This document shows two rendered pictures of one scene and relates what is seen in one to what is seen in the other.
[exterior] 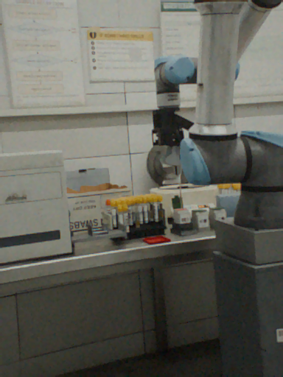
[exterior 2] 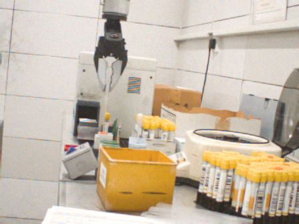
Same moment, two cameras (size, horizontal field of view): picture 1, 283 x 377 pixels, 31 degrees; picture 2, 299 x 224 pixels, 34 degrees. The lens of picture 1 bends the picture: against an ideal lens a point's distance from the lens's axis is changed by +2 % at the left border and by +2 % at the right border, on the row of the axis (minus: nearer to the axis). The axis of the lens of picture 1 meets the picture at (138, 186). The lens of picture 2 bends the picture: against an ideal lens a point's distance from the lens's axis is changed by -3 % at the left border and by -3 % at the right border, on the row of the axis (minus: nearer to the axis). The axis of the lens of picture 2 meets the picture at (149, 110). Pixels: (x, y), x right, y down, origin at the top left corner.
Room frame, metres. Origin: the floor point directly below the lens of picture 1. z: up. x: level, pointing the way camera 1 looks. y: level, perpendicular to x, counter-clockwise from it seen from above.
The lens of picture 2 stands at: (1.93, -1.46, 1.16)
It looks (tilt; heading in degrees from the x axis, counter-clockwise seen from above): 6 degrees down; 99
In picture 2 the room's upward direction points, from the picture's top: 6 degrees clockwise
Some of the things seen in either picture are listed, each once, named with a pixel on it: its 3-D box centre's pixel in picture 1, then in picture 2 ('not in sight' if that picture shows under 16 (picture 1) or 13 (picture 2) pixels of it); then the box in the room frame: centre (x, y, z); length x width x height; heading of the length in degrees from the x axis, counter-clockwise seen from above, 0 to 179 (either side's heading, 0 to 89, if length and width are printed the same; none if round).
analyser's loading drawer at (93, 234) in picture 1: (91, 233); (87, 127); (1.47, 0.15, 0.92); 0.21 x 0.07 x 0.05; 109
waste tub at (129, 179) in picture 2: not in sight; (134, 179); (1.76, -0.49, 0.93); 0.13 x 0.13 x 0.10; 24
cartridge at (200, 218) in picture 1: (200, 219); (107, 153); (1.63, -0.19, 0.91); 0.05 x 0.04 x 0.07; 19
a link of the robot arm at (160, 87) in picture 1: (166, 75); not in sight; (1.58, -0.11, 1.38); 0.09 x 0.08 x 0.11; 13
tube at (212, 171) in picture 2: not in sight; (211, 181); (1.92, -0.45, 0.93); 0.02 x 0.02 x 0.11
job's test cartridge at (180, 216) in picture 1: (181, 219); (103, 144); (1.60, -0.13, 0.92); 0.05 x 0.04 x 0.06; 20
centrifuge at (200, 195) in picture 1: (185, 201); (221, 157); (1.93, -0.18, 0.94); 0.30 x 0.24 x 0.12; 10
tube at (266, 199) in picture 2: not in sight; (266, 197); (2.02, -0.54, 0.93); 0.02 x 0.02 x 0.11
